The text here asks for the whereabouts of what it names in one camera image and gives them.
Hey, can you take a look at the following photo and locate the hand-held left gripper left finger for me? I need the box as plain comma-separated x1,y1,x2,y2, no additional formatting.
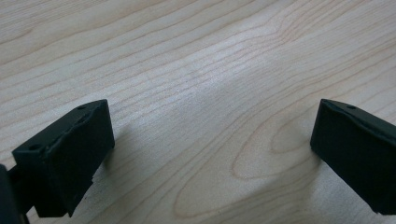
11,99,116,218

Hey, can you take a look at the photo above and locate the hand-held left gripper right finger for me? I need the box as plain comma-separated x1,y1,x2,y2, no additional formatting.
309,98,396,216

